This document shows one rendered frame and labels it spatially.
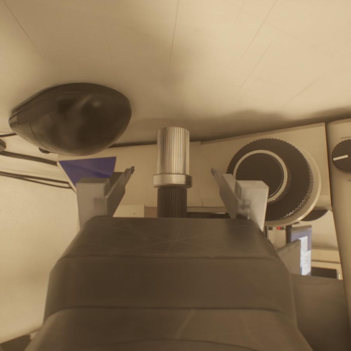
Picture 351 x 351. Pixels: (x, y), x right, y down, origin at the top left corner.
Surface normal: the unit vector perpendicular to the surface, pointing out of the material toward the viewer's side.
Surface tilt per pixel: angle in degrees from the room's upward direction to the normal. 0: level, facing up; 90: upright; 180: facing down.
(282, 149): 90
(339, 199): 90
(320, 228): 90
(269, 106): 0
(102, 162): 81
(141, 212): 90
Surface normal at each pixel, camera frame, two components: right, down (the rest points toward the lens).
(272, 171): -0.56, -0.13
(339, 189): -0.83, -0.10
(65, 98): -0.19, 0.00
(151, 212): 0.83, -0.07
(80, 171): -0.42, 0.55
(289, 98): -0.01, 0.99
